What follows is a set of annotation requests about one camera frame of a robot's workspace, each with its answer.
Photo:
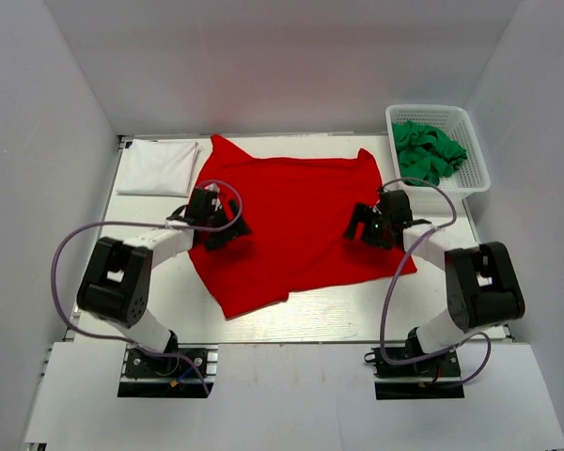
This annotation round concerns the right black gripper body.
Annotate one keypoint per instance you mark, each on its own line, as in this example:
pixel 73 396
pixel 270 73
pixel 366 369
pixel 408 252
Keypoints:
pixel 376 231

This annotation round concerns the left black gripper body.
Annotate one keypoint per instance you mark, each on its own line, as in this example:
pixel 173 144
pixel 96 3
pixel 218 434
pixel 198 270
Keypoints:
pixel 219 215

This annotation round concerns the red t shirt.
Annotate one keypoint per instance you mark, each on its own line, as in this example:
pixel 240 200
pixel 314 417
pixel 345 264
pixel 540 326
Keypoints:
pixel 297 210

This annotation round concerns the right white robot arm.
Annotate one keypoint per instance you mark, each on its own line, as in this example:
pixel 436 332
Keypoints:
pixel 482 289

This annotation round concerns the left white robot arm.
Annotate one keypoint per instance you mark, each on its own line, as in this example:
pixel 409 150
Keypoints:
pixel 115 286

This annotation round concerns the folded white t shirt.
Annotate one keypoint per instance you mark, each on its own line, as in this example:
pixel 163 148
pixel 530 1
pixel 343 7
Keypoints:
pixel 158 168

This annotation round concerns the green t shirt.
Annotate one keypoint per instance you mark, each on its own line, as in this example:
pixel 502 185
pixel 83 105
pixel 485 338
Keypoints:
pixel 426 154

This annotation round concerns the white plastic basket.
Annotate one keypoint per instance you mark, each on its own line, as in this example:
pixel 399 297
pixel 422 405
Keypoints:
pixel 472 178

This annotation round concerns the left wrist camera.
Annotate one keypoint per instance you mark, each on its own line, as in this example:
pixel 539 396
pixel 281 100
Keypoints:
pixel 212 192

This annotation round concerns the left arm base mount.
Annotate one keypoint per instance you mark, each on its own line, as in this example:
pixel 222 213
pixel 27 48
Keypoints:
pixel 146 377

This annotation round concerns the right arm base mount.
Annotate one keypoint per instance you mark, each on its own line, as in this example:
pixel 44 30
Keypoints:
pixel 437 378

